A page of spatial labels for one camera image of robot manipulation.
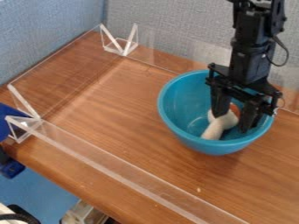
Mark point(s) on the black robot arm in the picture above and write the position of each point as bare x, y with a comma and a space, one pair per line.
257, 22

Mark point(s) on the white brown-capped toy mushroom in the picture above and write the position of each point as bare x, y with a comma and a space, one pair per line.
219, 124

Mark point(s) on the blue plastic bowl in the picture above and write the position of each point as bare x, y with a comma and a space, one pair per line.
183, 104

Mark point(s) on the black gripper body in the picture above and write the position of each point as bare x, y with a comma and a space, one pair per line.
244, 76

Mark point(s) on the clear acrylic back barrier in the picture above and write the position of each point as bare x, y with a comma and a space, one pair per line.
179, 54

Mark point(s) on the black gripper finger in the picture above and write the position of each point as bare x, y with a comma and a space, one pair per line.
251, 114
220, 100

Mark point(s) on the clear acrylic front barrier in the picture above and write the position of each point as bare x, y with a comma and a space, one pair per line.
113, 185

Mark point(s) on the black and white corner object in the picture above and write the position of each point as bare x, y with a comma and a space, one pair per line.
13, 215

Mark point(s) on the clear acrylic left barrier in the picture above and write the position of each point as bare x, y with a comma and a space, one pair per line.
56, 78

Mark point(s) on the clear acrylic barrier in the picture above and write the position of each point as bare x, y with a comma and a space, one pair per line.
56, 78
179, 54
113, 185

